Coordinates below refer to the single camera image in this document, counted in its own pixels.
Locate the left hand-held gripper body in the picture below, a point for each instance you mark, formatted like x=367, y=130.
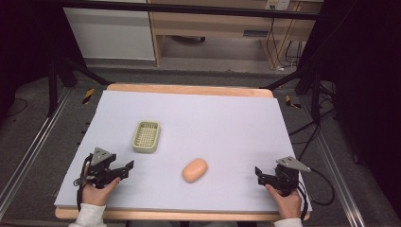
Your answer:
x=100, y=157

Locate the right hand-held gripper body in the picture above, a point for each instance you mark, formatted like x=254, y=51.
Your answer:
x=288, y=176

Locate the person's left hand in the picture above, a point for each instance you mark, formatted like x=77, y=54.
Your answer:
x=97, y=194

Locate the person's right hand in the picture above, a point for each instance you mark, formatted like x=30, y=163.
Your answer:
x=287, y=204

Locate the green slotted soap dish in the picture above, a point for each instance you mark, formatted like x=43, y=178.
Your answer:
x=146, y=136

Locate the yellow black striped tape marker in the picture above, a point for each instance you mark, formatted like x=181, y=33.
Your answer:
x=88, y=96
x=292, y=102

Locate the orange oval soap bar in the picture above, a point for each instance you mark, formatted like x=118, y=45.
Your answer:
x=195, y=170

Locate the white table cover sheet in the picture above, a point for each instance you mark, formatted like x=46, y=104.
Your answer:
x=205, y=126

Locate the black metal stand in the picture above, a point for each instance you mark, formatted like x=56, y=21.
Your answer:
x=60, y=78
x=310, y=85

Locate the white cabinet panel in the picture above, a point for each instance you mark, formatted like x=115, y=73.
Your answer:
x=110, y=34

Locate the light wooden desk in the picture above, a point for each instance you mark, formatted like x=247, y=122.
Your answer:
x=214, y=25

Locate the white power strip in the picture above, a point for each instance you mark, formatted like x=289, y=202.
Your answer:
x=277, y=3

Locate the aluminium floor rail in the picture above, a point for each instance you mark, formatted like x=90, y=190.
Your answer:
x=339, y=179
x=31, y=151

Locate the black horizontal frame bar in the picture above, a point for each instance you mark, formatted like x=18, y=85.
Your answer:
x=189, y=8

